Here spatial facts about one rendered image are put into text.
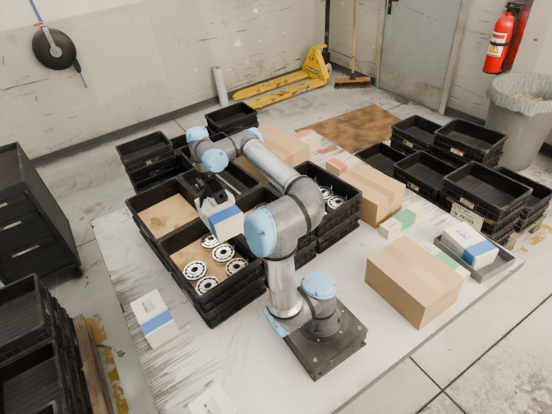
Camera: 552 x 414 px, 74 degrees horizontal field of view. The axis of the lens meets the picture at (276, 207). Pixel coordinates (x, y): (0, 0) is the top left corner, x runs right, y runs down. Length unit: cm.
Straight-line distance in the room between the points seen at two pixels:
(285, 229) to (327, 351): 61
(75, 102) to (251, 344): 363
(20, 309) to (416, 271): 201
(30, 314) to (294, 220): 176
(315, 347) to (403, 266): 49
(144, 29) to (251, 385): 388
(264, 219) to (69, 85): 384
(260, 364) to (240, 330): 17
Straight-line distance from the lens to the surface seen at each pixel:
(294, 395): 144
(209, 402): 138
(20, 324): 236
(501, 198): 263
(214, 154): 116
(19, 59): 447
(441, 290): 152
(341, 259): 176
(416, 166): 296
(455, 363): 238
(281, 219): 89
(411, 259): 160
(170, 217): 195
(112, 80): 460
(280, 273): 103
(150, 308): 165
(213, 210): 143
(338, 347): 139
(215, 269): 162
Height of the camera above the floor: 204
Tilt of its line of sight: 41 degrees down
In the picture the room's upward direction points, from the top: 7 degrees counter-clockwise
